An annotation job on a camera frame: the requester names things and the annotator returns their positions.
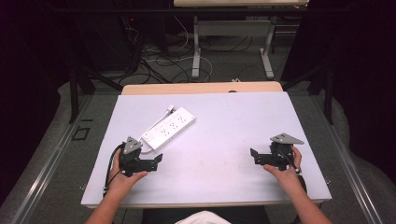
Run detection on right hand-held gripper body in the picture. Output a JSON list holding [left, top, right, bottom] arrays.
[[269, 133, 305, 172]]

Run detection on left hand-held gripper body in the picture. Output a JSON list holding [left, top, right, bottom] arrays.
[[119, 135, 148, 178]]

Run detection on person's right hand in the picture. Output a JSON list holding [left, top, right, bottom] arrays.
[[262, 146, 304, 186]]

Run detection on person's left hand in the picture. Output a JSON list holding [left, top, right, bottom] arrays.
[[106, 148, 149, 196]]

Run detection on white power strip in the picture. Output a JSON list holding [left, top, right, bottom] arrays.
[[140, 106, 197, 152]]

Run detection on white table cover sheet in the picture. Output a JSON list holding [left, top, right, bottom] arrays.
[[80, 91, 332, 206]]

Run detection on person's dark trousers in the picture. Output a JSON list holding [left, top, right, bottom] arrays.
[[141, 205, 273, 224]]

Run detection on person's white shirt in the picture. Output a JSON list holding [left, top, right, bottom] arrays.
[[174, 210, 232, 224]]

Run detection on black metal stand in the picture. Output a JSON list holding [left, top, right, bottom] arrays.
[[68, 60, 124, 124], [281, 60, 336, 126]]

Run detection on wooden table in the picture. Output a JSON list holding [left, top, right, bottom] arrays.
[[86, 80, 325, 210]]

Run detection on dark equipment cabinet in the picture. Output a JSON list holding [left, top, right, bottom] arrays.
[[74, 10, 142, 73]]

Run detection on white desk with metal legs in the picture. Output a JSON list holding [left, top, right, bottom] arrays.
[[173, 0, 310, 80]]

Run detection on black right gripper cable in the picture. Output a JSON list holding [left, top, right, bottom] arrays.
[[275, 147, 308, 194]]

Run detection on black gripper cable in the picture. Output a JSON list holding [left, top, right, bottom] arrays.
[[275, 147, 308, 194], [103, 143, 125, 198]]

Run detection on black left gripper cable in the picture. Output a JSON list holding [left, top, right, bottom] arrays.
[[103, 143, 125, 198]]

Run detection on white power strip cable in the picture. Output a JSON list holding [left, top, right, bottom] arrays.
[[139, 105, 177, 155]]

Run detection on aluminium floor rail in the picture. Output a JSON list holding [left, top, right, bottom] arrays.
[[10, 94, 94, 224], [306, 92, 386, 224]]

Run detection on bundle of black floor cables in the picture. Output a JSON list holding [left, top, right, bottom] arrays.
[[120, 15, 254, 85]]

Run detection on white floor cable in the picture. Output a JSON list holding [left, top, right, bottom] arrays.
[[145, 16, 215, 83]]

